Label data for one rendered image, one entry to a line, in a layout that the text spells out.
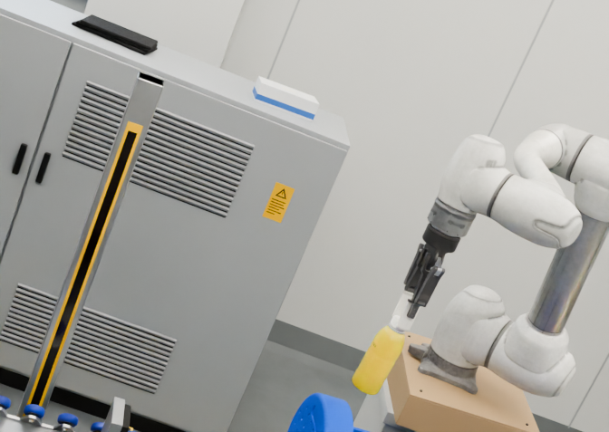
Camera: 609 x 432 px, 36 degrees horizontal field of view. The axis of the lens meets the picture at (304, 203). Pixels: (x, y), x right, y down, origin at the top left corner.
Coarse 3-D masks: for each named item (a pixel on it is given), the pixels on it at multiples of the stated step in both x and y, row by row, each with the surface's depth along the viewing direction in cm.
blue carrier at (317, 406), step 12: (312, 396) 209; (324, 396) 204; (300, 408) 214; (312, 408) 206; (324, 408) 199; (336, 408) 200; (348, 408) 202; (300, 420) 211; (312, 420) 204; (324, 420) 196; (336, 420) 197; (348, 420) 198
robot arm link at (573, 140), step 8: (544, 128) 232; (552, 128) 232; (560, 128) 234; (568, 128) 235; (560, 136) 230; (568, 136) 231; (576, 136) 231; (584, 136) 232; (568, 144) 230; (576, 144) 230; (584, 144) 230; (568, 152) 230; (576, 152) 230; (560, 160) 231; (568, 160) 231; (552, 168) 234; (560, 168) 233; (568, 168) 232; (560, 176) 235; (568, 176) 233
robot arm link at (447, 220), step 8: (432, 208) 194; (440, 208) 192; (448, 208) 190; (432, 216) 193; (440, 216) 191; (448, 216) 191; (456, 216) 190; (464, 216) 190; (472, 216) 192; (432, 224) 193; (440, 224) 191; (448, 224) 191; (456, 224) 191; (464, 224) 191; (440, 232) 193; (448, 232) 192; (456, 232) 192; (464, 232) 193
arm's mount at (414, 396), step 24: (408, 336) 287; (408, 360) 272; (408, 384) 259; (432, 384) 264; (480, 384) 274; (504, 384) 280; (408, 408) 255; (432, 408) 255; (456, 408) 255; (480, 408) 260; (504, 408) 265; (528, 408) 271
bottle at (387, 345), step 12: (384, 336) 201; (396, 336) 201; (372, 348) 202; (384, 348) 201; (396, 348) 201; (372, 360) 202; (384, 360) 201; (360, 372) 204; (372, 372) 202; (384, 372) 203; (360, 384) 204; (372, 384) 203
